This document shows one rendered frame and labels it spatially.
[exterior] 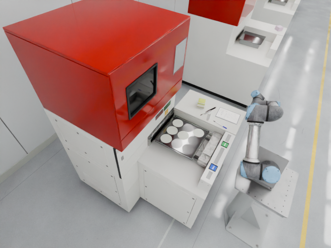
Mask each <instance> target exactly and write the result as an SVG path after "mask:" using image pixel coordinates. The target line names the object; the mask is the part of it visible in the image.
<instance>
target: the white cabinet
mask: <svg viewBox="0 0 331 248"><path fill-rule="evenodd" d="M137 163H138V175H139V187H140V197H141V198H143V199H144V200H146V201H148V202H149V203H151V204H152V205H154V206H155V207H157V208H159V209H160V210H162V211H163V212H165V213H166V214H168V215H170V216H171V217H173V218H174V219H176V220H177V221H179V222H181V223H182V224H184V225H185V226H187V227H188V228H190V229H191V227H192V226H193V224H194V222H195V220H196V218H197V216H198V214H199V212H200V209H201V207H202V205H203V203H204V201H205V200H204V199H202V198H200V197H198V196H197V195H195V194H193V193H191V192H190V191H188V190H186V189H184V188H183V187H181V186H179V185H178V184H176V183H174V182H172V181H171V180H169V179H167V178H165V177H164V176H162V175H160V174H158V173H157V172H155V171H153V170H151V169H150V168H148V167H146V166H145V165H143V164H141V163H139V162H137Z"/></svg>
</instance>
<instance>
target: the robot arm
mask: <svg viewBox="0 0 331 248"><path fill-rule="evenodd" d="M251 97H252V98H253V102H252V105H249V106H248V109H247V113H246V117H245V120H247V123H248V124H249V127H248V136H247V145H246V155H245V158H243V161H241V162H240V172H241V176H242V177H245V178H250V179H255V180H261V181H266V182H267V183H270V184H274V183H276V182H278V181H279V180H280V178H281V173H280V168H279V166H278V165H277V164H276V163H275V162H273V161H271V160H266V161H263V162H262V163H260V161H259V160H258V153H259V144H260V135H261V127H262V125H264V122H273V121H276V120H279V119H280V118H281V117H282V116H283V113H284V112H283V109H282V108H281V107H280V101H267V99H266V98H265V97H264V96H263V95H262V94H261V93H260V92H259V91H258V90H254V91H252V92H251Z"/></svg>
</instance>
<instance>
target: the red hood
mask: <svg viewBox="0 0 331 248"><path fill-rule="evenodd" d="M190 20H191V16H188V15H185V14H181V13H178V12H174V11H171V10H167V9H163V8H160V7H156V6H153V5H149V4H146V3H142V2H139V1H135V0H80V1H77V2H74V3H71V4H68V5H66V6H63V7H60V8H57V9H54V10H51V11H48V12H45V13H42V14H39V15H36V16H34V17H31V18H28V19H25V20H22V21H20V22H17V23H14V24H11V25H8V26H5V27H2V28H3V30H4V32H5V34H6V36H7V38H8V40H9V42H10V44H11V46H12V48H13V50H14V52H15V54H16V56H17V57H18V59H19V61H20V63H21V65H22V67H23V69H24V71H25V73H26V75H27V77H28V79H29V81H30V82H31V84H32V86H33V88H34V90H35V92H36V94H37V96H38V98H39V100H40V102H41V104H42V106H43V107H44V108H45V109H47V110H49V111H51V112H52V113H54V114H56V115H58V116H59V117H61V118H63V119H64V120H66V121H68V122H70V123H71V124H73V125H75V126H77V127H78V128H80V129H82V130H84V131H85V132H87V133H89V134H91V135H92V136H94V137H96V138H98V139H99V140H101V141H103V142H105V143H106V144H108V145H110V146H112V147H113V148H115V149H117V150H119V151H120V152H122V151H123V150H124V149H125V148H126V147H127V146H128V145H129V144H130V143H131V142H132V141H133V139H134V138H135V137H136V136H137V135H138V134H139V133H140V132H141V131H142V130H143V129H144V128H145V127H146V126H147V125H148V124H149V122H150V121H151V120H152V119H153V118H154V117H155V116H156V115H157V114H158V113H159V111H160V110H161V109H162V108H163V107H164V106H165V105H166V104H167V103H168V102H169V101H170V99H171V98H172V97H173V96H174V95H175V94H176V93H177V92H178V91H179V90H180V89H181V85H182V77H183V70H184V63H185V56H186V49H187V41H188V34H189V27H190Z"/></svg>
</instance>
